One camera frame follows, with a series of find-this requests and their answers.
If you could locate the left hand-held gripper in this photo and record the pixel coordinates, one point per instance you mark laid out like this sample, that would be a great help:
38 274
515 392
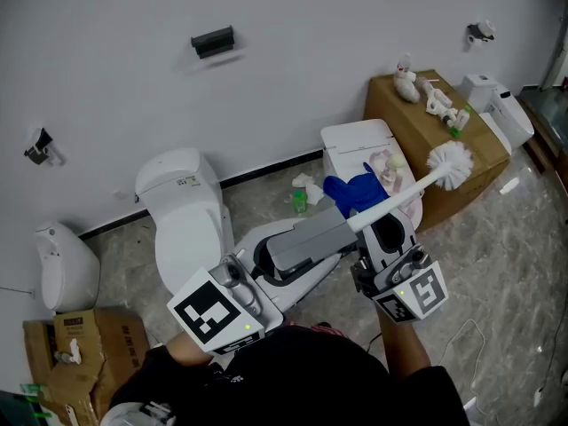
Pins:
206 311

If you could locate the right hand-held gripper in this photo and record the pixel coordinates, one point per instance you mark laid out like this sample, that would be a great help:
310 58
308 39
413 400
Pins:
426 291

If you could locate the blue cloth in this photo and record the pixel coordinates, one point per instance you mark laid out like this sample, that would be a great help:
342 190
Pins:
350 191

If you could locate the person's right forearm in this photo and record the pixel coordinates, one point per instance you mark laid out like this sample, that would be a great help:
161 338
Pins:
404 349

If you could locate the person's left forearm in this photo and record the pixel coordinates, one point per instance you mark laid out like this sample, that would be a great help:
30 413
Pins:
191 346

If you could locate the white toilet with tank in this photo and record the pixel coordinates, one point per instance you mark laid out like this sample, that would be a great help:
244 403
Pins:
186 233

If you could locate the white flat-lid smart toilet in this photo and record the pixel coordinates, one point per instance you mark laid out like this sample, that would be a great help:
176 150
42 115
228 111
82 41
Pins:
350 140

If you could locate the white square-tank toilet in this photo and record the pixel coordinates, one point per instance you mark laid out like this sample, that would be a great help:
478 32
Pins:
510 118

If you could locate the white egg-shaped toilet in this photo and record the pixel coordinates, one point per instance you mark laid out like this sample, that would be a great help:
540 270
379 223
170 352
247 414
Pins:
68 269

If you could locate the black and white plastic bracket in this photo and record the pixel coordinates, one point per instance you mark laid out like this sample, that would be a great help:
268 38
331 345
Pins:
40 147

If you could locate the squat green bottle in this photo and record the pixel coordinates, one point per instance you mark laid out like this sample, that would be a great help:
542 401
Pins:
299 202

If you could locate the person's right black slipper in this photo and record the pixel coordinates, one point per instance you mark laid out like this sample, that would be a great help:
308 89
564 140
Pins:
321 325

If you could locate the crumpled white tissue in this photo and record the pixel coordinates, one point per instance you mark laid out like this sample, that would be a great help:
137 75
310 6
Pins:
313 191

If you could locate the clear bottle cream cap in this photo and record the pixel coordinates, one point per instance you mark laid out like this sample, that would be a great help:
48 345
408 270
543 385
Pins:
396 162

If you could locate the person's black shirt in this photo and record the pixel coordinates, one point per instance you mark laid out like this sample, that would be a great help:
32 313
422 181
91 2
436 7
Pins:
288 380

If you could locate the plain brown cardboard box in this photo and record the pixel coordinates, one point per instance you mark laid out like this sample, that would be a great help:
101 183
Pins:
399 113

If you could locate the white plastic sprayer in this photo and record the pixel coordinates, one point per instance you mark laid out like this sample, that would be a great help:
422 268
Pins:
437 100

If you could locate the white fluffy bundle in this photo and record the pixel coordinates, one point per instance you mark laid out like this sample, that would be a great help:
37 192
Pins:
407 89

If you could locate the large torn cardboard box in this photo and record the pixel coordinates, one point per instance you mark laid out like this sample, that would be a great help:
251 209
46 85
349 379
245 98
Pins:
117 344

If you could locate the white rectangular platform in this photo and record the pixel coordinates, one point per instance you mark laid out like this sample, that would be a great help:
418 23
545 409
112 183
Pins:
472 406

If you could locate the white spray bottle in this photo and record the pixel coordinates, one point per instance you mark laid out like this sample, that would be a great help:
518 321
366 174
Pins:
404 64

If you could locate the dark brown-edged floor ledge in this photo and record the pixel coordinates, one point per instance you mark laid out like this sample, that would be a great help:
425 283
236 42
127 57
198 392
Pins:
550 118

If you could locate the white plug adapter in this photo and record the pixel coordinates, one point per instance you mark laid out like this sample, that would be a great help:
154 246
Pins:
537 398

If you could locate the small white bottle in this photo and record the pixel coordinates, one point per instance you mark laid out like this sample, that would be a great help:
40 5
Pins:
73 351

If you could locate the white phone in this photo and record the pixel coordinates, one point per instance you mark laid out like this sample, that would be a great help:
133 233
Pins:
69 415

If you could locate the clear bottle green cap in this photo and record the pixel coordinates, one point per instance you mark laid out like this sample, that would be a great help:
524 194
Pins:
32 388

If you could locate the tall green bottle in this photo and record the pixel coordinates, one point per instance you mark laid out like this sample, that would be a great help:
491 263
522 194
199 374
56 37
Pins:
42 415

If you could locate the dark window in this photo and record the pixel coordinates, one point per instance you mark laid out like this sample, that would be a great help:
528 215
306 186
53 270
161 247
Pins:
13 411

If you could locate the grey wall bracket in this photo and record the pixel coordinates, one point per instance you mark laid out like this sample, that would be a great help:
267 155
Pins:
480 31

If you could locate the black wall shelf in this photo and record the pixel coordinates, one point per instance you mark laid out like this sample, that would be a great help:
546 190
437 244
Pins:
212 41

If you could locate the grey door frame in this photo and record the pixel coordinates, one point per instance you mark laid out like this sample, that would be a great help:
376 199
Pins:
554 65

